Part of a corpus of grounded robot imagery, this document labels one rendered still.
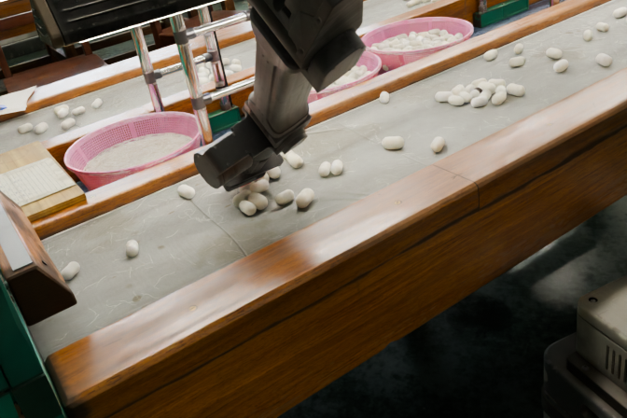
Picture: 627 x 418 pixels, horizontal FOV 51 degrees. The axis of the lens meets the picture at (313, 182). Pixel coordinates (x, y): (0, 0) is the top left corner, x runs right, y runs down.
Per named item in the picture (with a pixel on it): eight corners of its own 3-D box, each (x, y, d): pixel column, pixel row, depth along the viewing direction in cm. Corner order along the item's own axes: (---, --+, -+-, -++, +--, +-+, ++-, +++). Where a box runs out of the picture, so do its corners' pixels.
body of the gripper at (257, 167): (205, 154, 100) (215, 135, 93) (261, 131, 104) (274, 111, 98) (225, 191, 99) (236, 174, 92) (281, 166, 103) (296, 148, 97)
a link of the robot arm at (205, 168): (313, 132, 85) (272, 79, 86) (245, 177, 80) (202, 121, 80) (283, 161, 96) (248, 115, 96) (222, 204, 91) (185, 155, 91)
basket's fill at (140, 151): (221, 174, 126) (215, 148, 123) (110, 222, 116) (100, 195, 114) (175, 144, 143) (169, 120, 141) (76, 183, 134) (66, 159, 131)
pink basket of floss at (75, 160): (232, 149, 138) (222, 107, 133) (181, 217, 115) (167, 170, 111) (120, 154, 145) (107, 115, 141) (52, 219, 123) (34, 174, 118)
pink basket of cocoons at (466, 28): (498, 63, 157) (497, 24, 152) (415, 100, 145) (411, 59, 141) (423, 47, 177) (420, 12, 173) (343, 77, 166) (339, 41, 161)
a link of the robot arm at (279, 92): (380, 32, 47) (289, -87, 47) (317, 77, 46) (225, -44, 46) (315, 138, 89) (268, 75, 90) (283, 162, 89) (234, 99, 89)
